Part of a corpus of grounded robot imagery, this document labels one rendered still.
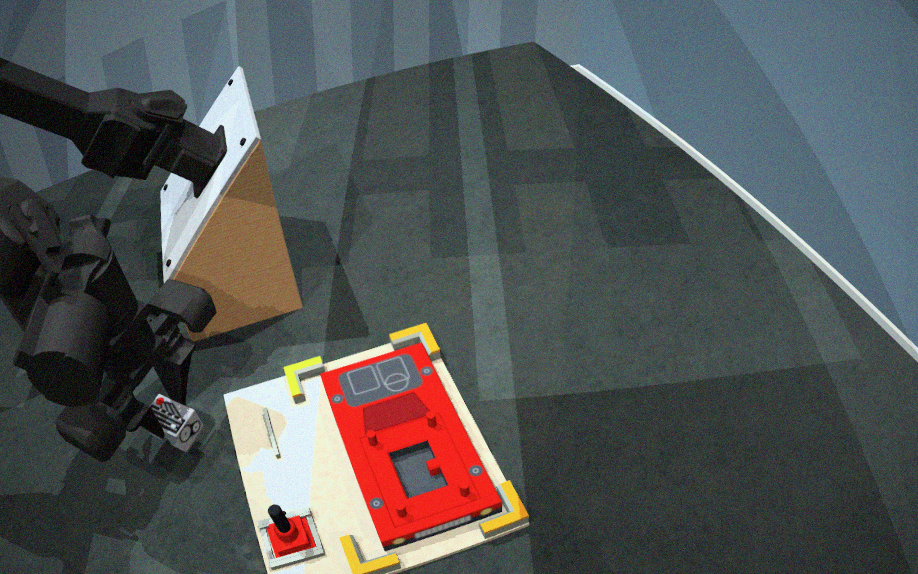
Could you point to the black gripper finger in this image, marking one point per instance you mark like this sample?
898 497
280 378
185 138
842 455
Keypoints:
145 418
173 371

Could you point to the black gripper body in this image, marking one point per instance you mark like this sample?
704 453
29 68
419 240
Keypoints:
144 333

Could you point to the red toy car body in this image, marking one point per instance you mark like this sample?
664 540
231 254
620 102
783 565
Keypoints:
414 462

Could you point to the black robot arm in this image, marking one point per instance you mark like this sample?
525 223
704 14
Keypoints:
65 297

